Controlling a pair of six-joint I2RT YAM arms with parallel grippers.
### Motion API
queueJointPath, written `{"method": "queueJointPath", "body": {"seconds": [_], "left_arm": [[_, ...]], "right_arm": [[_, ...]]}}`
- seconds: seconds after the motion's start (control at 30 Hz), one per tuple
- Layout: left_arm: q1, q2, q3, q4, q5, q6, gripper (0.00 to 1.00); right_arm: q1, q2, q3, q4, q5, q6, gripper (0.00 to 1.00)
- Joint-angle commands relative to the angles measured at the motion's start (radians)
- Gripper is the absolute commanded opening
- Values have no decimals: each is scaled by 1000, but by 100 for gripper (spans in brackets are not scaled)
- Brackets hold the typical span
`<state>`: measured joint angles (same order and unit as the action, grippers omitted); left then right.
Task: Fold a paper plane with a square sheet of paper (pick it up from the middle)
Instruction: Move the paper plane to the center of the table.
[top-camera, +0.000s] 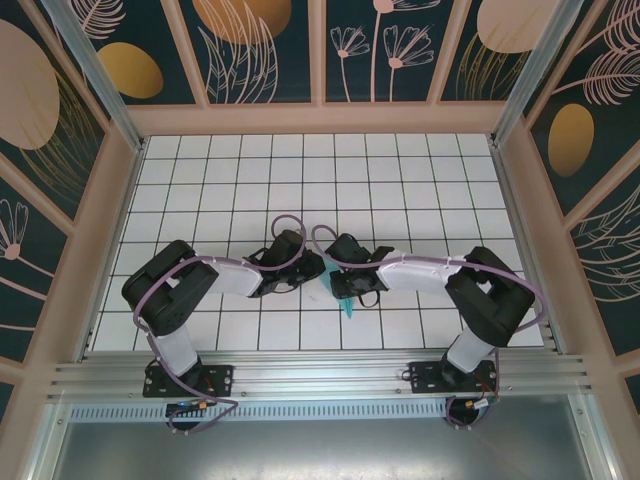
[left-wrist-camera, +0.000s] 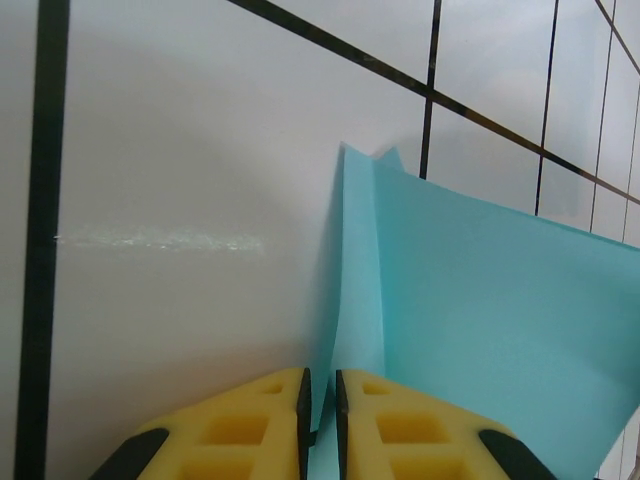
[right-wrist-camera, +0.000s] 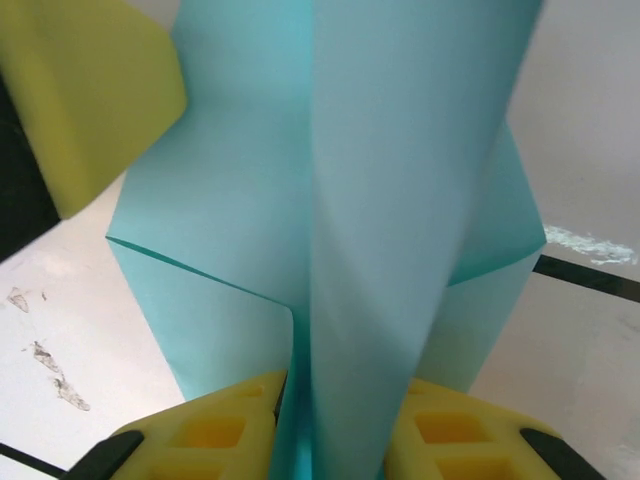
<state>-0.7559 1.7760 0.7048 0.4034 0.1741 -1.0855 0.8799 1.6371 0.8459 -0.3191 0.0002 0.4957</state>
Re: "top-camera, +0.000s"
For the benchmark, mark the light blue cloth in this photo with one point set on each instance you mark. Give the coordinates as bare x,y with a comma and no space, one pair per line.
349,307

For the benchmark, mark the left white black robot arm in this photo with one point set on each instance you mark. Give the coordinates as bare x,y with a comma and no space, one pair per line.
235,277

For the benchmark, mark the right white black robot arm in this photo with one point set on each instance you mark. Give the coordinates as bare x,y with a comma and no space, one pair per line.
415,275

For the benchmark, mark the grey metal sheet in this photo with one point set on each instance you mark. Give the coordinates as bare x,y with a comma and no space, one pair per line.
320,450

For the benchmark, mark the aluminium mounting rail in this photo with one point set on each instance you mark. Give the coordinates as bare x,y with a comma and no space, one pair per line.
320,375

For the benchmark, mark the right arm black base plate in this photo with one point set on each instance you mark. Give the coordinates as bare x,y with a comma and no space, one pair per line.
425,377

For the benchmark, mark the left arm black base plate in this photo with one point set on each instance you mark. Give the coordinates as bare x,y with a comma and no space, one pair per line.
220,380

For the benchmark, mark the aluminium side rail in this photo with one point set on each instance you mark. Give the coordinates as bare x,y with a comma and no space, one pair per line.
511,200

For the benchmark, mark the aluminium frame post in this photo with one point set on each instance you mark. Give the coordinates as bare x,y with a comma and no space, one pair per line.
537,75
101,85

